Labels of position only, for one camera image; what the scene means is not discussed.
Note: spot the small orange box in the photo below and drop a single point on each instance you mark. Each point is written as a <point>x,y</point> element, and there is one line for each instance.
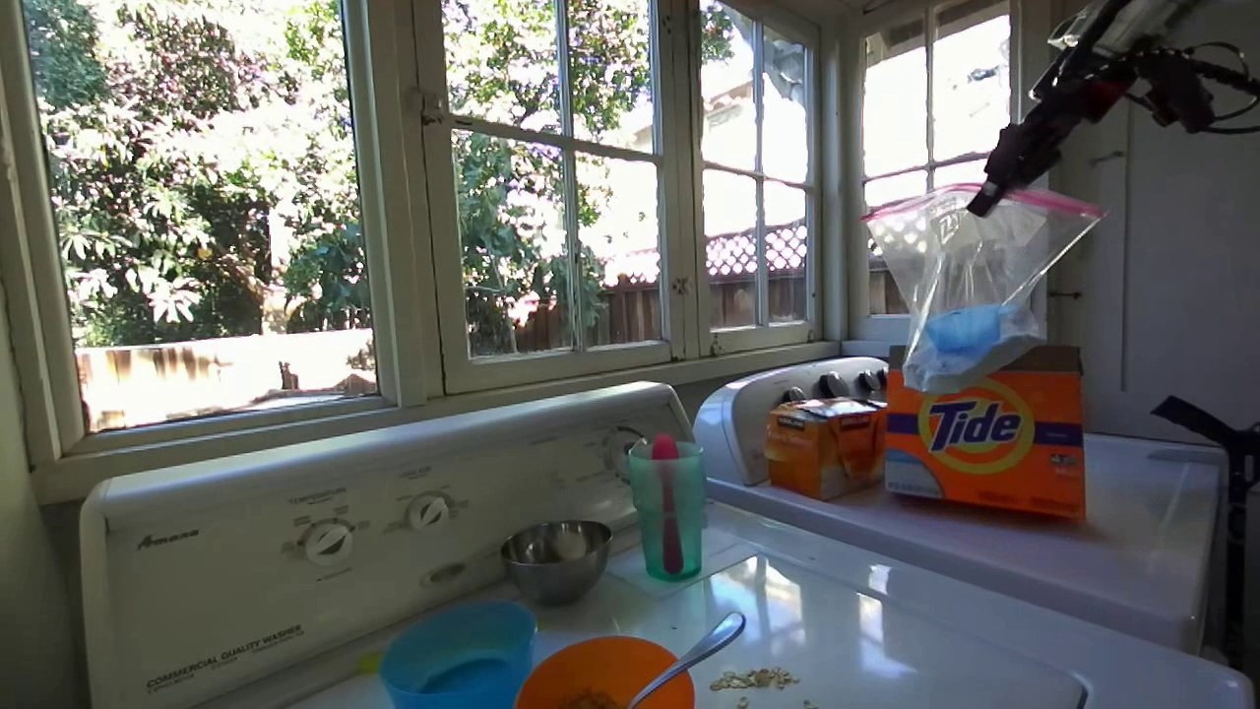
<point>826,445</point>

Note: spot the white washing machine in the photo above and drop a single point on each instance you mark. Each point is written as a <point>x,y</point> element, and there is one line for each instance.
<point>1142,559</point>

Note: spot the white dryer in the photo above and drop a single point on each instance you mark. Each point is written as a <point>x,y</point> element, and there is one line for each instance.
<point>273,581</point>

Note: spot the red handled utensil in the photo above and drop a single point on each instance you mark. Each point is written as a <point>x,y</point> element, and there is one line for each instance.
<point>663,449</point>

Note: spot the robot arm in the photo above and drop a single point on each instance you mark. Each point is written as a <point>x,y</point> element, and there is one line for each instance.
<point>1166,80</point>

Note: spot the metal spoon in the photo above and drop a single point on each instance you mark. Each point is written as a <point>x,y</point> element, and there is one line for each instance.
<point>716,638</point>

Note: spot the orange Tide detergent box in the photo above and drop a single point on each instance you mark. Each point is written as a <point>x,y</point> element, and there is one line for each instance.
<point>1002,441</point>

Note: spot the blue plastic bowl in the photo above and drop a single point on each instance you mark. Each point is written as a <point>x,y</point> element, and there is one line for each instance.
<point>461,659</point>

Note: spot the green plastic cup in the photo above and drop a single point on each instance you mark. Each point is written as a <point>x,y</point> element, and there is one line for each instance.
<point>647,505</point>

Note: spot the metal bowl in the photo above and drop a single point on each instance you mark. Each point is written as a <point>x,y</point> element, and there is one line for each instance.
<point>557,559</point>

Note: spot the orange plastic bowl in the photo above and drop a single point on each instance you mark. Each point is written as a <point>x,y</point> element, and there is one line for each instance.
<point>593,676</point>

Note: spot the black tripod stand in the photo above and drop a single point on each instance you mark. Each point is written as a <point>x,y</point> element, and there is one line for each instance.
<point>1243,472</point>

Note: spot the wooden framed window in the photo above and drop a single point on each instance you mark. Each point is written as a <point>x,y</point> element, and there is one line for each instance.
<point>257,220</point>

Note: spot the clear zip plastic bag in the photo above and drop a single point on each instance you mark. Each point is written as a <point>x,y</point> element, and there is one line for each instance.
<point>970,282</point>

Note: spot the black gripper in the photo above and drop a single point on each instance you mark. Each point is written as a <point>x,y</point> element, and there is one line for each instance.
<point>1078,88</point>

